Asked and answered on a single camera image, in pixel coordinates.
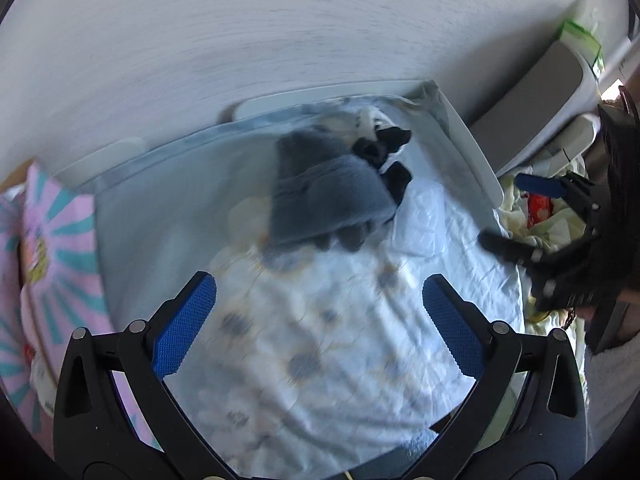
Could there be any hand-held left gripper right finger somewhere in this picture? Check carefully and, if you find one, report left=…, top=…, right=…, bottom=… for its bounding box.
left=404, top=273, right=588, bottom=477

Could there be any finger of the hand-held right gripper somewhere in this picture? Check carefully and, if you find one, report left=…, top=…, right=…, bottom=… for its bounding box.
left=477, top=231, right=597, bottom=312
left=515, top=171, right=602, bottom=222

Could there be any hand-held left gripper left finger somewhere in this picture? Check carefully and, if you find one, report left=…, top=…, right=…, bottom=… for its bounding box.
left=52, top=270, right=237, bottom=477

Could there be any pink-lined cardboard box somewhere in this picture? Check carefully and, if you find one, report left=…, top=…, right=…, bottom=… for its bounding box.
left=0, top=157, right=157, bottom=461

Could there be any white desktop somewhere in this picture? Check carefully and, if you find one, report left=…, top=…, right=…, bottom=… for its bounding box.
left=50, top=77, right=506, bottom=212

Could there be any person's right hand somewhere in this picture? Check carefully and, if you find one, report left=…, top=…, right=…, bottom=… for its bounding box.
left=575, top=294, right=640, bottom=344

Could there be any red printed packet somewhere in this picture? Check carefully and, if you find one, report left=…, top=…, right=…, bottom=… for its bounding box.
left=527, top=192, right=554, bottom=224

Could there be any yellow-green printed blanket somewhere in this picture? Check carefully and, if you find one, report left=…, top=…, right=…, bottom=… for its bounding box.
left=497, top=157, right=597, bottom=332

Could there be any grey chair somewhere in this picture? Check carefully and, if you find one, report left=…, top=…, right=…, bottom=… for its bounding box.
left=469, top=37, right=602, bottom=177

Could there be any clear plastic bag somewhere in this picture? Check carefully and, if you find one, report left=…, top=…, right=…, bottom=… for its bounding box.
left=392, top=182, right=447, bottom=257

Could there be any blue fleece clothing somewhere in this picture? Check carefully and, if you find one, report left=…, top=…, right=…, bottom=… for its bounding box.
left=399, top=427, right=442, bottom=462

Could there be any clear bin with white bedding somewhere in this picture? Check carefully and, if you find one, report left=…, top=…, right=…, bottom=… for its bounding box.
left=94, top=80, right=527, bottom=477

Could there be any green tissue pack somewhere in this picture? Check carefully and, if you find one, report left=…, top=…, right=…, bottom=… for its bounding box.
left=557, top=19, right=604, bottom=79

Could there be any black and white sock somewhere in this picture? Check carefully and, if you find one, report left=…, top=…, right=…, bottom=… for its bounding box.
left=349, top=108, right=414, bottom=206

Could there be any grey fleece cloth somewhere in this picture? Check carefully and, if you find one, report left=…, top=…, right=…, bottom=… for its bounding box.
left=264, top=129, right=399, bottom=254

